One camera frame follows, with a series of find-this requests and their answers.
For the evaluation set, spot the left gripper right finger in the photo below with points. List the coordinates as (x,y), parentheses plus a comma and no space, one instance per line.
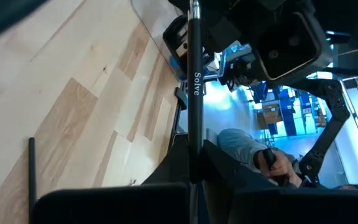
(291,207)

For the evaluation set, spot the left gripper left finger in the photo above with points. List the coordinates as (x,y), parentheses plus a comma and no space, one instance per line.
(104,205)

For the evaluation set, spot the black paintbrush silver ferrule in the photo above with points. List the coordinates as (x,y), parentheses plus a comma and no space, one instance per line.
(195,109)

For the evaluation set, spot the person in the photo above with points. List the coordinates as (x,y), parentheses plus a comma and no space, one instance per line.
(238,146)

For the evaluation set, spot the brown cardboard box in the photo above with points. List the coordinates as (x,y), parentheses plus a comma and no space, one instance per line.
(270,115)

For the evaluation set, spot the blue storage shelving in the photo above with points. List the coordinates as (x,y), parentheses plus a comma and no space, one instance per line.
(287,118)

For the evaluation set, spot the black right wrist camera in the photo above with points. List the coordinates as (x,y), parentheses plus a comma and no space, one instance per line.
(291,46)

